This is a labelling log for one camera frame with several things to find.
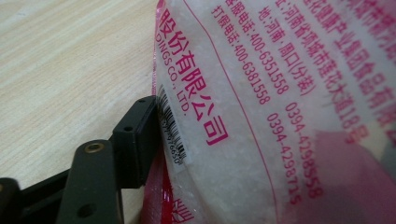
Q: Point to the pink printed plastic bag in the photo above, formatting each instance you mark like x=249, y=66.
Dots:
x=249, y=155

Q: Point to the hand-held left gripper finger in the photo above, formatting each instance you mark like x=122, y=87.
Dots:
x=93, y=180

